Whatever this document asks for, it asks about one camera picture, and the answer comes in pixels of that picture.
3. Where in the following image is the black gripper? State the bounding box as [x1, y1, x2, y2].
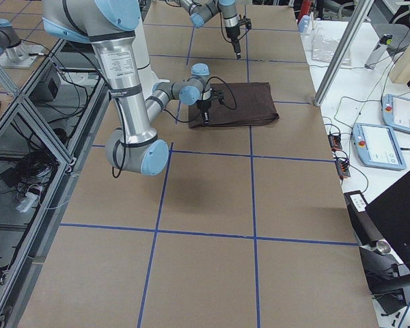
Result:
[224, 15, 251, 59]
[197, 88, 225, 125]

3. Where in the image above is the dark brown t-shirt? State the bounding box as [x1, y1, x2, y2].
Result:
[188, 82, 279, 128]

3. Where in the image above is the spare robot arm background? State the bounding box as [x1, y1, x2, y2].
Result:
[0, 18, 44, 68]

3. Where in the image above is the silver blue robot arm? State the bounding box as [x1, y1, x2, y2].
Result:
[42, 1, 223, 176]
[165, 0, 251, 59]

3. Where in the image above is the red cylinder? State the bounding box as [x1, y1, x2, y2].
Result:
[298, 0, 312, 21]

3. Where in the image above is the near teach pendant tablet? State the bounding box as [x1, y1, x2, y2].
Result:
[352, 123, 407, 171]

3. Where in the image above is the teach pendant tablet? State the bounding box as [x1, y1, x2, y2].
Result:
[381, 94, 410, 134]
[352, 123, 407, 171]

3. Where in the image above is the far teach pendant tablet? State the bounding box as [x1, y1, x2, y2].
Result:
[381, 94, 410, 134]

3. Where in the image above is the black laptop computer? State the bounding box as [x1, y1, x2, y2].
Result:
[344, 170, 410, 314]

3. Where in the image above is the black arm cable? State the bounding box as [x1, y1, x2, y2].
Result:
[111, 77, 238, 179]

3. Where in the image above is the aluminium frame post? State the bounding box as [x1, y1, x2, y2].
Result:
[314, 0, 374, 107]

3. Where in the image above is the aluminium frame rail structure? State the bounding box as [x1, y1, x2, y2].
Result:
[0, 41, 109, 327]

